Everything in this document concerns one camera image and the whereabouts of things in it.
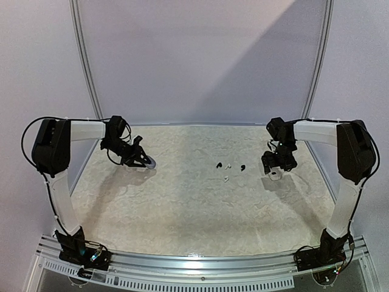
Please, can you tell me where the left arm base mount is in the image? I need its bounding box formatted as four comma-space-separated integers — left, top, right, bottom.
55, 227, 112, 271

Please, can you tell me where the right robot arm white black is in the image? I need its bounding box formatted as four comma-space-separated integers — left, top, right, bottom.
261, 117, 379, 265

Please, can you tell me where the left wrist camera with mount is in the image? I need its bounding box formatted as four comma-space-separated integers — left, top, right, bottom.
130, 136, 143, 145

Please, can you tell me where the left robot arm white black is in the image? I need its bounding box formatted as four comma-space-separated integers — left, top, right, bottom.
32, 116, 156, 264

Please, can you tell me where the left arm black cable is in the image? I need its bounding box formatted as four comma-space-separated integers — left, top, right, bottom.
20, 117, 134, 232

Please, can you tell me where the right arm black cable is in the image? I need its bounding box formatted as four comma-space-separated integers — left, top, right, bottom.
267, 118, 381, 262

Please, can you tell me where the blue-grey earbud charging case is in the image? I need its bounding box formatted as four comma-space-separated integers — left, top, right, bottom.
143, 156, 156, 169

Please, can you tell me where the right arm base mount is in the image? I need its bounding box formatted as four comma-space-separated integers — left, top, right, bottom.
293, 229, 355, 282

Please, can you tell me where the right aluminium frame post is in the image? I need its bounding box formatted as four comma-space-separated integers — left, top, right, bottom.
301, 0, 336, 201

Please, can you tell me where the aluminium front rail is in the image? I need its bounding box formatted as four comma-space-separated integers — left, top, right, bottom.
26, 236, 379, 291

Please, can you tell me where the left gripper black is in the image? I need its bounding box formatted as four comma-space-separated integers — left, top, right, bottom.
102, 137, 150, 167

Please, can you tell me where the white earbud charging case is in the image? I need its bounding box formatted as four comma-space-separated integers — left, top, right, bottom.
268, 171, 282, 181

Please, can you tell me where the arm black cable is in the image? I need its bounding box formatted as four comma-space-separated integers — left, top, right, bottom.
20, 117, 134, 232
267, 118, 381, 262

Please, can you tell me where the aluminium frame post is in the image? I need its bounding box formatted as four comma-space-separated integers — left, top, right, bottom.
301, 0, 336, 201
69, 0, 103, 119

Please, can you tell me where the left aluminium frame post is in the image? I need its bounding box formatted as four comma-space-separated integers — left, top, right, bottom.
69, 0, 103, 119

